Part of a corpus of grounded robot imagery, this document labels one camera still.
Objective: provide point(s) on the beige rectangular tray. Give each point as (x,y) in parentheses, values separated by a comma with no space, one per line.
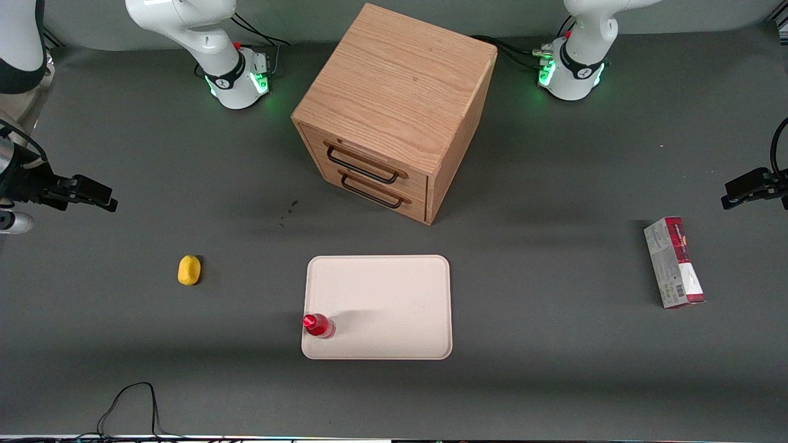
(388,301)

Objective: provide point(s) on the yellow lemon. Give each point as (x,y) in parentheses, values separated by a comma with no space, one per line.
(189,271)

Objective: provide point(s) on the wooden drawer cabinet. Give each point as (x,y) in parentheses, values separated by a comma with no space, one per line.
(394,92)

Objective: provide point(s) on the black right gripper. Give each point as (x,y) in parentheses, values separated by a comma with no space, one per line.
(26,183)

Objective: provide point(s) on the red and grey carton box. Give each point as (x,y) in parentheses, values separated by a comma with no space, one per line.
(675,263)

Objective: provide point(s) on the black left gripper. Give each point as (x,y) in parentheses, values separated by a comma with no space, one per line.
(769,183)

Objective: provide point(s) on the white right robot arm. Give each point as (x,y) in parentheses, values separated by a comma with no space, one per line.
(184,18)

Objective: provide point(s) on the red coke bottle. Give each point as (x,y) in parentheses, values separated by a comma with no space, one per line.
(320,326)

